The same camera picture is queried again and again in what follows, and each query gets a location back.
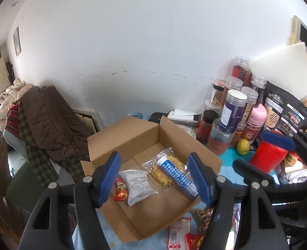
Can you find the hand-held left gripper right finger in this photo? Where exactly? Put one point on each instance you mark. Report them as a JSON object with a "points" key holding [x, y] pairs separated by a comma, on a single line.
{"points": [[199, 179]]}

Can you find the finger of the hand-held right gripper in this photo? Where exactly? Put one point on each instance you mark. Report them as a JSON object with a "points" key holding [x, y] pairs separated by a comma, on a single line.
{"points": [[275, 139], [249, 169]]}

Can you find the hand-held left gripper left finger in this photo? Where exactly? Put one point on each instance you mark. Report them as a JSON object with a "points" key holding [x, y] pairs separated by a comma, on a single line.
{"points": [[109, 179]]}

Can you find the small red packet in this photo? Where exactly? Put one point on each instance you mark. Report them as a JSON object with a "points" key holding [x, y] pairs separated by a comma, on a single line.
{"points": [[121, 191]]}

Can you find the white blue tube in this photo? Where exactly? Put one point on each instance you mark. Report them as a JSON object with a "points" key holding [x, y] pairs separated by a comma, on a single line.
{"points": [[178, 178]]}

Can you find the white leaf-print packet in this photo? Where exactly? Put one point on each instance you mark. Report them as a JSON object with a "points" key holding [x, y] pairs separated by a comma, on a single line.
{"points": [[138, 186]]}

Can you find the dark red gold packet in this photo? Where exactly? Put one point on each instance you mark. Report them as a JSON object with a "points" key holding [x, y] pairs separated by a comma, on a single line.
{"points": [[203, 217]]}

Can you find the clear bag yellow snack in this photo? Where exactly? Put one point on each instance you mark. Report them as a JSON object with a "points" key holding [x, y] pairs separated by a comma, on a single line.
{"points": [[158, 173]]}

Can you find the silver purple packet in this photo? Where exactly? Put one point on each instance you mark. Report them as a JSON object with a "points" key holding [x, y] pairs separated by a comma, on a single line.
{"points": [[236, 216]]}

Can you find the brown cardboard box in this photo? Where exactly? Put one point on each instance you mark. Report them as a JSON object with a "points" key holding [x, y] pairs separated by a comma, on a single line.
{"points": [[148, 213]]}

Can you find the red white packet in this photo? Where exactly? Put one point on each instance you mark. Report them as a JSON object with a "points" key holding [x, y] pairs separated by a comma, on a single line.
{"points": [[178, 235]]}

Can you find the red yellow snack packet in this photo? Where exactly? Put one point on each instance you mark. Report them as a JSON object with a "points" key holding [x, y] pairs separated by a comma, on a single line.
{"points": [[193, 242]]}

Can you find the red canister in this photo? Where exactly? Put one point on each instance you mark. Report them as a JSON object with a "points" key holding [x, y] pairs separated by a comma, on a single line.
{"points": [[266, 156]]}

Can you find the yellow-green fruit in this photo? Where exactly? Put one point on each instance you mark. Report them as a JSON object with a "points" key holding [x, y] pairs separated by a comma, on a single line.
{"points": [[242, 147]]}

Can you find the teal cloth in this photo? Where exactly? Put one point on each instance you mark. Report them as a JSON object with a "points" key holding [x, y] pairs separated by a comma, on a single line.
{"points": [[229, 153]]}

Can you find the pink bottle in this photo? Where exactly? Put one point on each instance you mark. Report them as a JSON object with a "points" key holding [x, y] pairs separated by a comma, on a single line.
{"points": [[256, 117]]}

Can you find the black printed pouch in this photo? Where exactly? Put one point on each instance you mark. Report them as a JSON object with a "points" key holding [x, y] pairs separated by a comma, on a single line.
{"points": [[283, 109]]}

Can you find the brown powder jar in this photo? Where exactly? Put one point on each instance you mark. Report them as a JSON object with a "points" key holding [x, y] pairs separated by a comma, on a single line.
{"points": [[239, 139]]}

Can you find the orange powder jar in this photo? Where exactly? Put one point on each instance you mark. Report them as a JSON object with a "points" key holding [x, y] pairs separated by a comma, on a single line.
{"points": [[220, 143]]}

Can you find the clear jar of beans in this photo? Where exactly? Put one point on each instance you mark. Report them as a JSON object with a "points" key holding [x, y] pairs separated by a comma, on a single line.
{"points": [[249, 109]]}

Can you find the printed paper sheet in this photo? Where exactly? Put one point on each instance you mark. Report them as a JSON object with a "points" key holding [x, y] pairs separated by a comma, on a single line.
{"points": [[190, 130]]}

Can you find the dark label jar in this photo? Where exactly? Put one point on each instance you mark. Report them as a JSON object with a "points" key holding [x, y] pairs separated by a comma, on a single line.
{"points": [[260, 91]]}

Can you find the purple label jar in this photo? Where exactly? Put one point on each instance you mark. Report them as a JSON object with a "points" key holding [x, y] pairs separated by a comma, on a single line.
{"points": [[231, 112]]}

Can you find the red spice jar black lid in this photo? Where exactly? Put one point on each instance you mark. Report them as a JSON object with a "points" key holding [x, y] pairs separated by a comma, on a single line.
{"points": [[205, 127]]}

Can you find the leaning framed picture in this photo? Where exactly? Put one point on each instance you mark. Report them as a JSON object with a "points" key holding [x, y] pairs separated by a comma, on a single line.
{"points": [[91, 121]]}

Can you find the white flat box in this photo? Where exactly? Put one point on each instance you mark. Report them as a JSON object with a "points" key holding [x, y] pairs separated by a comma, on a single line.
{"points": [[179, 114]]}

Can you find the clear jar grey lid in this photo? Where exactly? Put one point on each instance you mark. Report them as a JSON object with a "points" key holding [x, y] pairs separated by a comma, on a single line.
{"points": [[234, 82]]}

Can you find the white foam board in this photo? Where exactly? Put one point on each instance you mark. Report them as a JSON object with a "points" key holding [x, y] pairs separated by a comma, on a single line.
{"points": [[281, 67]]}

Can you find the clear jar of nuts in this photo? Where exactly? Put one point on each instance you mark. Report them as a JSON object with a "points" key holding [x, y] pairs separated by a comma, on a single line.
{"points": [[218, 96]]}

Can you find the empty clear jar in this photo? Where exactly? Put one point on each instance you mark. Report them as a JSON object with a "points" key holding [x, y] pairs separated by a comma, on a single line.
{"points": [[210, 105]]}

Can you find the black case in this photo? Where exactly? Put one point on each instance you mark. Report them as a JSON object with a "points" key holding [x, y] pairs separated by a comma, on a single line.
{"points": [[156, 117]]}

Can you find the light blue floral cloth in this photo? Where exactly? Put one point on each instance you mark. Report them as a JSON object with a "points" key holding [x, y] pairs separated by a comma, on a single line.
{"points": [[148, 244]]}

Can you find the tall jar red contents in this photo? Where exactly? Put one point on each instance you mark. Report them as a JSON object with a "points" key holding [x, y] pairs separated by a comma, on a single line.
{"points": [[240, 70]]}

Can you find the green plaid cloth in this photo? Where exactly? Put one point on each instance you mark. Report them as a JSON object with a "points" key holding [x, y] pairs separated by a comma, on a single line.
{"points": [[36, 151]]}

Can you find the brown quilted jacket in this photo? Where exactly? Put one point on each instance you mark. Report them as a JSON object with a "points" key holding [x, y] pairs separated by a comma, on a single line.
{"points": [[52, 119]]}

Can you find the dark green chair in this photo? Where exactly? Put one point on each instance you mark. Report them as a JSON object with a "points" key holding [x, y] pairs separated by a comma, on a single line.
{"points": [[26, 185]]}

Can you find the wooden framed black board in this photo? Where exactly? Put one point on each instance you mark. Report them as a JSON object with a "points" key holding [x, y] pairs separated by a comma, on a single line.
{"points": [[295, 31]]}

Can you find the red striped cloth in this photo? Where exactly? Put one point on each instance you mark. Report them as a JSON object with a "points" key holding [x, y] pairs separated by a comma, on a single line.
{"points": [[13, 121]]}

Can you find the beige clothes pile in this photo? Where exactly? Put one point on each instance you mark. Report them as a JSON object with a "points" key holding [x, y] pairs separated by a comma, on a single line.
{"points": [[13, 91]]}

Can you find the round ceiling light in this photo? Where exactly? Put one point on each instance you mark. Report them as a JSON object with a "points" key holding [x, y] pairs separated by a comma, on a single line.
{"points": [[14, 4]]}

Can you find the framed wall picture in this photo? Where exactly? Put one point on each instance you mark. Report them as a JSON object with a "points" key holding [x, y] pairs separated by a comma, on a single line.
{"points": [[17, 41]]}

